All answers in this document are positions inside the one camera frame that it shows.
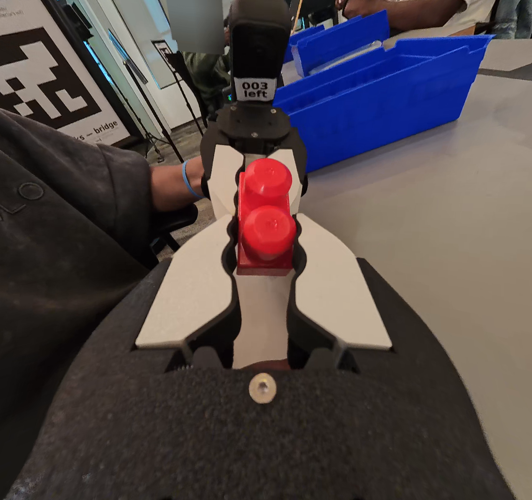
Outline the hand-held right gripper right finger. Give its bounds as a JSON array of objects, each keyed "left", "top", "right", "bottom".
[{"left": 287, "top": 213, "right": 393, "bottom": 351}]

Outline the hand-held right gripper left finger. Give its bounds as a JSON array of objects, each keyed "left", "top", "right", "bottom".
[{"left": 135, "top": 214, "right": 242, "bottom": 350}]

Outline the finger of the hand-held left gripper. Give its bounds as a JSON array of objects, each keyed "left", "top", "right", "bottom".
[
  {"left": 206, "top": 144, "right": 246, "bottom": 219},
  {"left": 266, "top": 150, "right": 304, "bottom": 215}
]

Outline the red two-stud toy block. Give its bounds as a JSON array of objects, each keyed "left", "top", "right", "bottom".
[{"left": 236, "top": 158, "right": 298, "bottom": 277}]

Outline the blue plastic bin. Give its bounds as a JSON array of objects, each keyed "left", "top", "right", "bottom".
[
  {"left": 289, "top": 9, "right": 390, "bottom": 78},
  {"left": 272, "top": 34, "right": 496, "bottom": 173}
]

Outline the person's left forearm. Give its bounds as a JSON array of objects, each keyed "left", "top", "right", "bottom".
[{"left": 149, "top": 160, "right": 206, "bottom": 211}]

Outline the grey desk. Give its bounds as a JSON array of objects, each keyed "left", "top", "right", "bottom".
[{"left": 231, "top": 38, "right": 532, "bottom": 500}]

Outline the blue wristband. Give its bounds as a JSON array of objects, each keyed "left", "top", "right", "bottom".
[{"left": 181, "top": 160, "right": 204, "bottom": 199}]

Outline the black tripod stand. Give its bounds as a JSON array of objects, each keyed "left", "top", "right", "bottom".
[{"left": 124, "top": 61, "right": 184, "bottom": 164}]

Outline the small marker sign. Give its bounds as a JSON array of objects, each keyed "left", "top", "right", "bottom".
[{"left": 152, "top": 40, "right": 183, "bottom": 89}]

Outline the black studio light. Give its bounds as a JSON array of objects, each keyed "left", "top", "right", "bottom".
[{"left": 60, "top": 3, "right": 94, "bottom": 41}]

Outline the black white marker poster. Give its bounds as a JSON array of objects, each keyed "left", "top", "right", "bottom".
[{"left": 0, "top": 0, "right": 142, "bottom": 147}]

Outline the blue denim jacket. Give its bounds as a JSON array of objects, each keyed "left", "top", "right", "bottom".
[{"left": 492, "top": 0, "right": 532, "bottom": 39}]

